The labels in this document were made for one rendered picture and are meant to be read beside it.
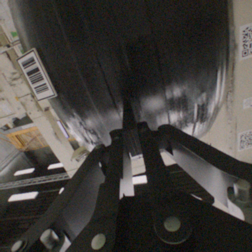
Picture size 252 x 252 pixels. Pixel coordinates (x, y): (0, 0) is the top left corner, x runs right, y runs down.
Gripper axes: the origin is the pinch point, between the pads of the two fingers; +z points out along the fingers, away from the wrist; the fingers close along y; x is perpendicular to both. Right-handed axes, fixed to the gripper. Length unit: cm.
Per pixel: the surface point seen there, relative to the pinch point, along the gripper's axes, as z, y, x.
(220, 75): 4.0, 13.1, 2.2
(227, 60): 5.0, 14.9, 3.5
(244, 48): 22.6, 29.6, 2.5
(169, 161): 56, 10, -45
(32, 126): 645, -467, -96
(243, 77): 23.6, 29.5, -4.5
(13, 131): 661, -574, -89
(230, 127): 25.8, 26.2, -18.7
